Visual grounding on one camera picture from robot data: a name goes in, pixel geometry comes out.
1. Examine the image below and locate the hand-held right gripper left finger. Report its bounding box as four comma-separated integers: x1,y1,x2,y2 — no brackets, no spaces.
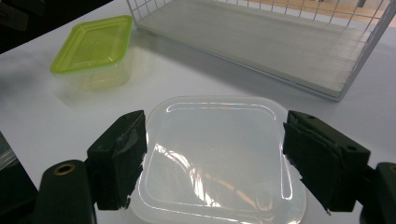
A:
86,109,149,211

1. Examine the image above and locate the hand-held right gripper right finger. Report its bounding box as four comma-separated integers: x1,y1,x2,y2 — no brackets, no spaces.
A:
282,109,372,216

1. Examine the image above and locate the translucent white lidded container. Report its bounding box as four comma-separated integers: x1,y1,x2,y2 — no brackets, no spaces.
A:
130,95,308,224

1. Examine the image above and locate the green lidded plastic container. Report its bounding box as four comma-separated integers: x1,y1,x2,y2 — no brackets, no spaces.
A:
49,14,134,93

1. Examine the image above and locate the white wire shelf rack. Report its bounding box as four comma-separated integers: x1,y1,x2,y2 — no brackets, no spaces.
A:
125,0,396,103

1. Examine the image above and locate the tan wooden board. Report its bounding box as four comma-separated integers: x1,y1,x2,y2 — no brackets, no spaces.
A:
248,0,391,24

